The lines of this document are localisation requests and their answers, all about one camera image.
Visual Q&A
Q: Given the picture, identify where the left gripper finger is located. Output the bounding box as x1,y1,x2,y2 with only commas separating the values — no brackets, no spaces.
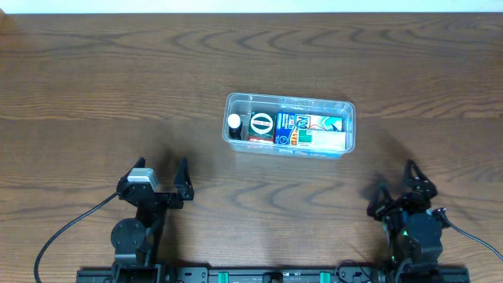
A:
174,158,194,200
133,157,145,169

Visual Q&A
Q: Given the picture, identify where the blue Kool Fever box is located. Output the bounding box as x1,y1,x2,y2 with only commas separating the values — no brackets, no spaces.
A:
274,112,343,146

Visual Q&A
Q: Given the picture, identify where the dark syrup bottle white cap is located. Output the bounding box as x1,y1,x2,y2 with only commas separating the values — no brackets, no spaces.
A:
227,113,242,140

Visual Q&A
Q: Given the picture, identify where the green Zam-Buk box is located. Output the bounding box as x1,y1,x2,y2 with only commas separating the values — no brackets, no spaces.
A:
248,112,276,140

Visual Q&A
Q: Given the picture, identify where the clear plastic container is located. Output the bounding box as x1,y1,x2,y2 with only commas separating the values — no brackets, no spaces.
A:
222,93,356,159

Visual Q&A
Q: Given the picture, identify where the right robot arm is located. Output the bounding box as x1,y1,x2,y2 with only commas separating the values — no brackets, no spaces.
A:
367,160,442,282

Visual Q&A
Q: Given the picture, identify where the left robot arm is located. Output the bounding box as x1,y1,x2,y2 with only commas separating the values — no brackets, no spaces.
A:
109,157,194,283

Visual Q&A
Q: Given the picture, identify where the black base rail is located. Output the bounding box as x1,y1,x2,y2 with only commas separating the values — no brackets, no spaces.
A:
75,265,471,283

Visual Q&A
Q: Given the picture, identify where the white green medicine box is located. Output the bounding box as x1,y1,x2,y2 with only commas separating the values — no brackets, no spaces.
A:
297,130,346,151

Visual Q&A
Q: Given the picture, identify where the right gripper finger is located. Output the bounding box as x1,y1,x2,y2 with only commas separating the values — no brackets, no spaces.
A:
402,160,438,200
366,183,393,220

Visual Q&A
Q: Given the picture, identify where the red Panadol ActiFast box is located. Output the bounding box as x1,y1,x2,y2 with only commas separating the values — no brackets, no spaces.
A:
248,137,274,144

